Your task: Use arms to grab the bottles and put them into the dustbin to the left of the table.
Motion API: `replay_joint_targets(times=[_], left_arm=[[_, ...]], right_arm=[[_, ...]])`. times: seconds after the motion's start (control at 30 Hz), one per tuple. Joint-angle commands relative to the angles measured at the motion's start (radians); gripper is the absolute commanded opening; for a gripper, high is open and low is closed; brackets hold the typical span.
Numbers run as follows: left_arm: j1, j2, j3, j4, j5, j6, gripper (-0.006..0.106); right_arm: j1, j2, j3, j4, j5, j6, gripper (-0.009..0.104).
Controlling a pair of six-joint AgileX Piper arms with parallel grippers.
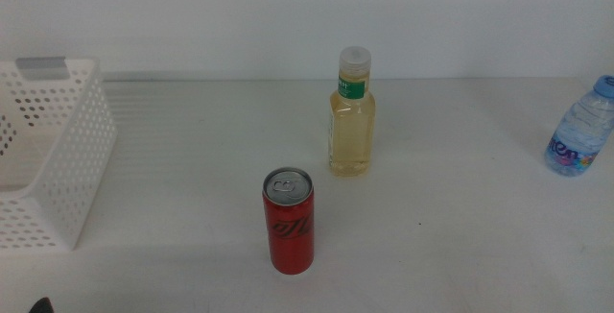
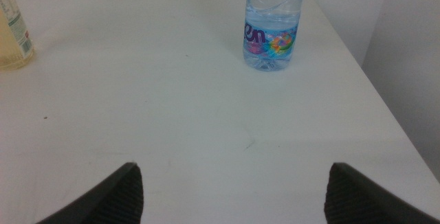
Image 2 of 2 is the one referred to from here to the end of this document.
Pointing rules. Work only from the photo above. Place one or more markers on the yellow tea bottle green label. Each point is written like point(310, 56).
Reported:
point(12, 38)

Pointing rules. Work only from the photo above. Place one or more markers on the clear blue-capped water bottle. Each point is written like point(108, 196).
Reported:
point(271, 18)

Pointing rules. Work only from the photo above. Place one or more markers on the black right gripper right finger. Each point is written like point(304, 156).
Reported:
point(354, 200)

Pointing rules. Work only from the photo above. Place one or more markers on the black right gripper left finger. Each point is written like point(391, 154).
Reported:
point(117, 200)

